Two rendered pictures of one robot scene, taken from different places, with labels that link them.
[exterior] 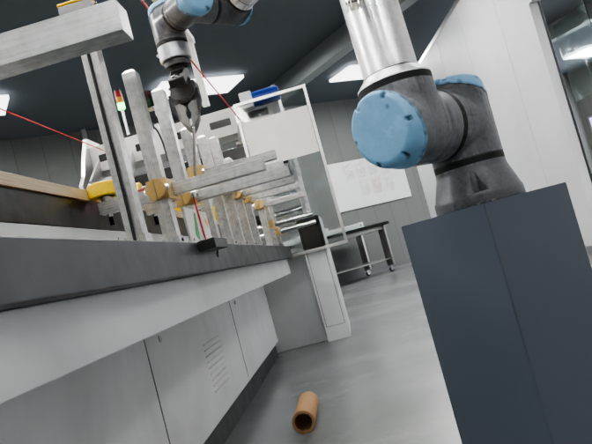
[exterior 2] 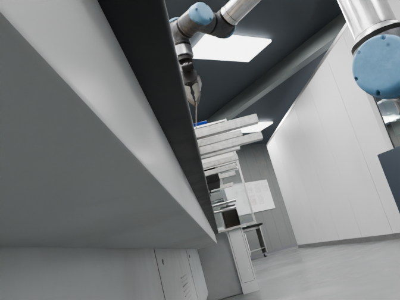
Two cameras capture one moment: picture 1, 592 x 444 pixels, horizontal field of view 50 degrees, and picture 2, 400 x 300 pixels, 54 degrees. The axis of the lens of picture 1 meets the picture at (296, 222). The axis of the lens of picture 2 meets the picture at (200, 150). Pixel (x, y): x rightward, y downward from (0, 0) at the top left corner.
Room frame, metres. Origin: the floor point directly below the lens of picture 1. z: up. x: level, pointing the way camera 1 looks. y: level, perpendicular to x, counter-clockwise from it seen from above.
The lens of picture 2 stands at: (0.30, 0.35, 0.46)
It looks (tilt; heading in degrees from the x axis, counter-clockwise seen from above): 14 degrees up; 356
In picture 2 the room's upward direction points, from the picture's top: 15 degrees counter-clockwise
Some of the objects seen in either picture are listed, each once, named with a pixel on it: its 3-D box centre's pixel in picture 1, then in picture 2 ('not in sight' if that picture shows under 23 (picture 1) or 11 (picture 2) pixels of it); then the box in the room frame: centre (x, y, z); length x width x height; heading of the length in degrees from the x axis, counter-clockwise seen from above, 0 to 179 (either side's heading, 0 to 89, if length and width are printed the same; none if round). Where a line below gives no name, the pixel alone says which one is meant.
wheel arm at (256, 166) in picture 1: (181, 188); (195, 136); (1.58, 0.26, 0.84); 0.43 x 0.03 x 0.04; 86
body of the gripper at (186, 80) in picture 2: (182, 83); (187, 73); (1.76, 0.21, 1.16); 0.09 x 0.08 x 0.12; 176
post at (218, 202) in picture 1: (218, 198); not in sight; (2.29, 0.25, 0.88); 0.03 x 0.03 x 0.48; 86
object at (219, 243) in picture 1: (215, 247); (213, 186); (1.71, 0.23, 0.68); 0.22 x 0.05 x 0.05; 176
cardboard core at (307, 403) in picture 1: (306, 410); not in sight; (2.38, 0.15, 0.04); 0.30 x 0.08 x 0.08; 176
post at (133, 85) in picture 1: (153, 162); not in sight; (1.54, 0.30, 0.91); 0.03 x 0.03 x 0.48; 86
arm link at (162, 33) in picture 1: (167, 25); (177, 36); (1.75, 0.21, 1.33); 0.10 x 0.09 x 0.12; 42
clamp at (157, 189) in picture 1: (163, 191); not in sight; (1.56, 0.30, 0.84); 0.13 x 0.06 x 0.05; 176
